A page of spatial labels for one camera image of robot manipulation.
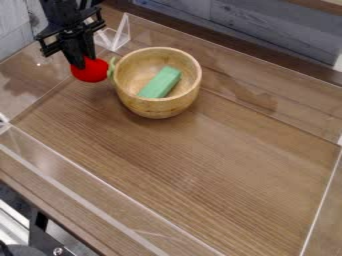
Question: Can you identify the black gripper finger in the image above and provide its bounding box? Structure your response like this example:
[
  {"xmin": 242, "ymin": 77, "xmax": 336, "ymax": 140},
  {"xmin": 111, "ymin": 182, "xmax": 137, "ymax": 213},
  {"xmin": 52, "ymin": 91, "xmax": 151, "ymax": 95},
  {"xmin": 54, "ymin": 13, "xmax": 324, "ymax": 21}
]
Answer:
[
  {"xmin": 82, "ymin": 30, "xmax": 97, "ymax": 59},
  {"xmin": 62, "ymin": 38, "xmax": 86, "ymax": 69}
]

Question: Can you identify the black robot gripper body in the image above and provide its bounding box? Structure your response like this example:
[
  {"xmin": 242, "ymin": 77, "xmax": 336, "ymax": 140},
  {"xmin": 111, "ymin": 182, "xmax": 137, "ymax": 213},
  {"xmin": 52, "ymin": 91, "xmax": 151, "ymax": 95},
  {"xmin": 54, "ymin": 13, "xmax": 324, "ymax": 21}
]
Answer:
[{"xmin": 35, "ymin": 0, "xmax": 106, "ymax": 57}]

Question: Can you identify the red plush strawberry toy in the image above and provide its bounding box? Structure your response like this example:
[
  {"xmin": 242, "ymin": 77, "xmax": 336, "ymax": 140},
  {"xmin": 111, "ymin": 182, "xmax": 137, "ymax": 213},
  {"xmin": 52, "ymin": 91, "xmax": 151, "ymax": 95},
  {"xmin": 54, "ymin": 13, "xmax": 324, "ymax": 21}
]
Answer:
[{"xmin": 71, "ymin": 57, "xmax": 117, "ymax": 83}]

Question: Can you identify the wooden bowl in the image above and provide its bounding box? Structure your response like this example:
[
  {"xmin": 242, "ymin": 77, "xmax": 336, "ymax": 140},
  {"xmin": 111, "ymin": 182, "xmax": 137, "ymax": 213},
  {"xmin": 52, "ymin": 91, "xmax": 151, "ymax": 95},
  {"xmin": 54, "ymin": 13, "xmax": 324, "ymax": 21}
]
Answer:
[{"xmin": 109, "ymin": 47, "xmax": 203, "ymax": 119}]

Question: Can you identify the green rectangular block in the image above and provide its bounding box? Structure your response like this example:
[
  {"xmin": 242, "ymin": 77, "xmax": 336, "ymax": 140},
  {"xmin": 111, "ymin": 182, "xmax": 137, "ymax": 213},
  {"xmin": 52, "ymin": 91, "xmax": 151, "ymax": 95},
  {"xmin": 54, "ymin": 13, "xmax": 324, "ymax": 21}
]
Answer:
[{"xmin": 138, "ymin": 66, "xmax": 182, "ymax": 98}]

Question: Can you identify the clear acrylic corner bracket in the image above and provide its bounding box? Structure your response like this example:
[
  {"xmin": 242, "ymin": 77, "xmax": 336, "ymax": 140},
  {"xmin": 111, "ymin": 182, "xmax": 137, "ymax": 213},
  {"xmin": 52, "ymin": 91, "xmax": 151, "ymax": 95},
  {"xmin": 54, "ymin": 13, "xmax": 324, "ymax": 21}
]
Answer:
[{"xmin": 94, "ymin": 13, "xmax": 131, "ymax": 52}]

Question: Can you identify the clear acrylic tray wall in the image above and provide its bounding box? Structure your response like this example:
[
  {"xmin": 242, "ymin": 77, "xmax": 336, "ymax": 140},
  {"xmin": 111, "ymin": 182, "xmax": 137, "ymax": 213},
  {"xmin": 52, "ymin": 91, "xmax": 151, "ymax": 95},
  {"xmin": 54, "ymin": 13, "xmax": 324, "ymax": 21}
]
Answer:
[{"xmin": 0, "ymin": 120, "xmax": 225, "ymax": 256}]

